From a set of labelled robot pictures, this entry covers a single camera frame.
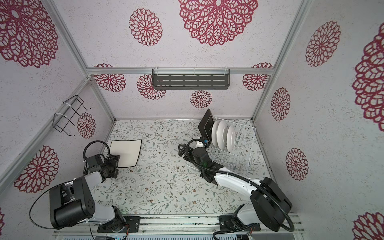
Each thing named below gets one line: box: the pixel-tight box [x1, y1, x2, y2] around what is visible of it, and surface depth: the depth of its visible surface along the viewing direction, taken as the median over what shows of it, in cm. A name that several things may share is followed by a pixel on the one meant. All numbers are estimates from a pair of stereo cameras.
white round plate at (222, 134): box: [217, 120, 229, 151], surface depth 96 cm
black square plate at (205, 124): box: [198, 108, 215, 143], surface depth 96 cm
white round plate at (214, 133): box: [211, 120, 220, 147], surface depth 96 cm
